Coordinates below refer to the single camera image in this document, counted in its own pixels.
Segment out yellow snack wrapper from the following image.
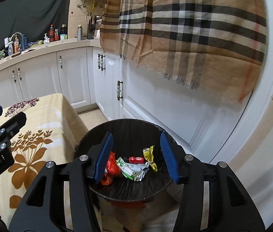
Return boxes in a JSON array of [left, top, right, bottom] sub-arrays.
[[143, 146, 158, 172]]

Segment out beige plaid scarf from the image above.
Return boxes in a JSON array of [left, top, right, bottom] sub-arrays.
[[100, 0, 267, 102]]

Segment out red cylinder tube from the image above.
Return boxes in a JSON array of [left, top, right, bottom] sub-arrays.
[[128, 157, 145, 164]]

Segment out black lidded jar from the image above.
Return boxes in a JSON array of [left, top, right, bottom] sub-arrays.
[[59, 24, 68, 40]]

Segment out red plastic bag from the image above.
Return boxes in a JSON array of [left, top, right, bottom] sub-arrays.
[[106, 152, 121, 177]]

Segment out chrome sink faucet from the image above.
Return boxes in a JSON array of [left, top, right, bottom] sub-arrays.
[[8, 32, 27, 53]]

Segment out floral beige tablecloth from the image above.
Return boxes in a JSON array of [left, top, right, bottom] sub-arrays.
[[0, 93, 88, 225]]

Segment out black knife block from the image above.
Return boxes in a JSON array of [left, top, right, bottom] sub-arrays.
[[87, 16, 97, 39]]

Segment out red stool under bin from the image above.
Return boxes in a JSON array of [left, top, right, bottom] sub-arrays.
[[110, 197, 154, 210]]

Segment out white blue spray bottle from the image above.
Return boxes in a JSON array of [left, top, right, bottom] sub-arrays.
[[8, 41, 14, 56]]

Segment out grey steel thermos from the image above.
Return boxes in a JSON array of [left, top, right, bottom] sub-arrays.
[[77, 25, 83, 41]]

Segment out green white striped wrapper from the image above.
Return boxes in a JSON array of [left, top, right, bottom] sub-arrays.
[[116, 157, 135, 180]]

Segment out black window curtain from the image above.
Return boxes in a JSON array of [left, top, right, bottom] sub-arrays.
[[0, 0, 70, 50]]

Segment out black trash bin with liner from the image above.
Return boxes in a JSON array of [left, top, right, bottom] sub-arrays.
[[75, 118, 174, 203]]

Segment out orange plastic bag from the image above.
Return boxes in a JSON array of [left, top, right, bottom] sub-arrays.
[[100, 173, 112, 186]]

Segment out dark red sauce bottle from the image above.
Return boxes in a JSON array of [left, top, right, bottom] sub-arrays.
[[48, 24, 55, 42]]

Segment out white lower kitchen cabinets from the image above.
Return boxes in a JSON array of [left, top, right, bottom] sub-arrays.
[[0, 43, 120, 120]]

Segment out orange dish soap bottle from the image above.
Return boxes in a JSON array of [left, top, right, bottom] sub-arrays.
[[14, 35, 20, 53]]

